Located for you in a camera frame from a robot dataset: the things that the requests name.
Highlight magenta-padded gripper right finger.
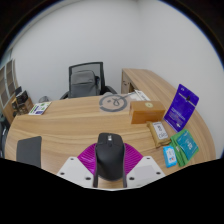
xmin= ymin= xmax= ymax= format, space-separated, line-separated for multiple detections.
xmin=123 ymin=142 xmax=167 ymax=189

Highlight black computer mouse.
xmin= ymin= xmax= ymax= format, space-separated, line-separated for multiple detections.
xmin=92 ymin=132 xmax=128 ymax=189

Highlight black mesh office chair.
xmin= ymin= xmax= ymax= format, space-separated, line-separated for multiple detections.
xmin=59 ymin=61 xmax=118 ymax=100

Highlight green packet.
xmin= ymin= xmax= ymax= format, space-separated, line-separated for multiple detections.
xmin=170 ymin=128 xmax=200 ymax=168

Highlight white leaflet with coloured print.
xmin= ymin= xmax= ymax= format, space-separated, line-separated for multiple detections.
xmin=28 ymin=101 xmax=53 ymax=116

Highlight grey backpack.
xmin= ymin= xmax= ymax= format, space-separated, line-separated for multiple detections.
xmin=68 ymin=69 xmax=102 ymax=98

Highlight dark grey mouse pad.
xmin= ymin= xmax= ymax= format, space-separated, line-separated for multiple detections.
xmin=15 ymin=135 xmax=43 ymax=169

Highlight orange-brown cardboard box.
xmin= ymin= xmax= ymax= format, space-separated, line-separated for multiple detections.
xmin=128 ymin=100 xmax=167 ymax=125

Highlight wooden side desk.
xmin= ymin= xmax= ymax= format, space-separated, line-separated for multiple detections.
xmin=120 ymin=68 xmax=178 ymax=102

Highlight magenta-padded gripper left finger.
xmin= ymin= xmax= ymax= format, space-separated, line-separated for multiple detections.
xmin=56 ymin=142 xmax=98 ymax=189

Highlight small blue box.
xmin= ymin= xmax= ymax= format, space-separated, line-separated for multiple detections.
xmin=162 ymin=145 xmax=178 ymax=169

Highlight small brown printed carton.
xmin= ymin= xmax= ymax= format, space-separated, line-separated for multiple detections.
xmin=10 ymin=99 xmax=20 ymax=117

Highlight purple pouch package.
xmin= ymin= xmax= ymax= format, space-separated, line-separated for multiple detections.
xmin=163 ymin=83 xmax=200 ymax=134

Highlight black box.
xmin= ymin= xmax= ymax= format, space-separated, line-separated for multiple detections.
xmin=14 ymin=86 xmax=30 ymax=103

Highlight white papers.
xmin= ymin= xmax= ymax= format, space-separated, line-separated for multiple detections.
xmin=128 ymin=89 xmax=151 ymax=102

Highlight wooden shelf unit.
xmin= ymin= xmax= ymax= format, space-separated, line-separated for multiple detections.
xmin=0 ymin=59 xmax=20 ymax=108

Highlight large brown printed carton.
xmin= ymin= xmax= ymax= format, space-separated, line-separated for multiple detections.
xmin=18 ymin=96 xmax=35 ymax=114

